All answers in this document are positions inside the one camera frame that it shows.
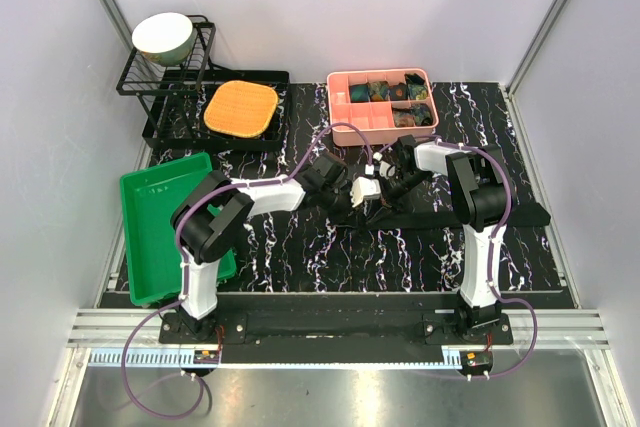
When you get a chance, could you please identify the rolled black green tie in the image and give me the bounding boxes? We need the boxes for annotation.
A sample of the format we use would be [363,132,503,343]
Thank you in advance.
[404,73,430,100]

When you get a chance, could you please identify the white green ceramic bowl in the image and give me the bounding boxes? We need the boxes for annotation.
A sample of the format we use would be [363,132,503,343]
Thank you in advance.
[132,12,196,67]

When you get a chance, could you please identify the black marbled table mat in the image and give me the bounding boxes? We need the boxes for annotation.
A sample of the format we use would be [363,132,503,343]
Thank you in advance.
[97,80,581,310]

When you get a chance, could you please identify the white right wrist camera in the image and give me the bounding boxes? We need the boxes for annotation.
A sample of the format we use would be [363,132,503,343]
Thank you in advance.
[373,152,397,179]

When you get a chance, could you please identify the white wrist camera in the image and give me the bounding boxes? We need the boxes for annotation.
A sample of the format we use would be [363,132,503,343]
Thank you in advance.
[373,152,397,179]
[350,177,382,208]

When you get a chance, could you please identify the rolled orange dark tie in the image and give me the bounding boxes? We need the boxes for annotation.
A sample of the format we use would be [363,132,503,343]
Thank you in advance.
[389,83,409,101]

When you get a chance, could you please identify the orange woven square mat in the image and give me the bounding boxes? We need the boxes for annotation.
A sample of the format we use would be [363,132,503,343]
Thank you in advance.
[203,80,279,139]

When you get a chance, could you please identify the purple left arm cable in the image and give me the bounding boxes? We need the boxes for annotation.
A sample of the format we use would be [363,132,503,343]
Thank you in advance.
[120,121,379,419]

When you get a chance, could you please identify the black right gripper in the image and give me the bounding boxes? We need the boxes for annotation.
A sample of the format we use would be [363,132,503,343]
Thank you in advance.
[366,170,430,227]

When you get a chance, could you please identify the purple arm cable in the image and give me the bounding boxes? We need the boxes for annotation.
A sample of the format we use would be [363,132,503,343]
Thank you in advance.
[120,121,379,419]
[377,135,539,379]

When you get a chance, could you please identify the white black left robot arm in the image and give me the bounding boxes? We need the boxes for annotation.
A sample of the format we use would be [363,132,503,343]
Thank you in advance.
[171,154,366,343]

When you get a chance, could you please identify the pink divided organizer box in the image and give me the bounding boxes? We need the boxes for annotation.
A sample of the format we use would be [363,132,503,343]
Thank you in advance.
[326,68,439,147]

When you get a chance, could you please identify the green plastic tray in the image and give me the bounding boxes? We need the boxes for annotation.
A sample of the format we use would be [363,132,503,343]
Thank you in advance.
[120,153,212,306]

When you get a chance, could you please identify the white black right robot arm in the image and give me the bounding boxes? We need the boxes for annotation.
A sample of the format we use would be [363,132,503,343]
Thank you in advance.
[389,135,514,344]

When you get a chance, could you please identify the rolled dark teal tie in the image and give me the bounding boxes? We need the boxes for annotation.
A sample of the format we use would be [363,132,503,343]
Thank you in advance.
[349,84,370,103]

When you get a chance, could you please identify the rolled green patterned tie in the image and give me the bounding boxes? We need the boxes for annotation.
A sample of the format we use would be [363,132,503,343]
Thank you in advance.
[367,81,390,102]

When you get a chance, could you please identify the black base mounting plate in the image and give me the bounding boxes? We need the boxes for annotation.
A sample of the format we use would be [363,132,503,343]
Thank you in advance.
[159,292,514,346]

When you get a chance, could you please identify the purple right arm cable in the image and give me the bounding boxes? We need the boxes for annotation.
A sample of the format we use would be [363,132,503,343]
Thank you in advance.
[377,135,539,379]

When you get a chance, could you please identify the black wire dish rack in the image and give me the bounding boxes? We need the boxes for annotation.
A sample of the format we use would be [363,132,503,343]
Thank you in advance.
[116,15,291,152]

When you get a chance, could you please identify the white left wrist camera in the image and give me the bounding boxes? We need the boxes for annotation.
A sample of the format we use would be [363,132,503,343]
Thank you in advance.
[350,177,382,208]

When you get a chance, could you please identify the rolled colourful large tie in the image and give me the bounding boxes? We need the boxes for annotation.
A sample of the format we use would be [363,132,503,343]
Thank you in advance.
[391,103,434,128]

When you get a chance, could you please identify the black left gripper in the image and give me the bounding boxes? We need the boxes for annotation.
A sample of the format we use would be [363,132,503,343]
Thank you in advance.
[318,181,364,227]

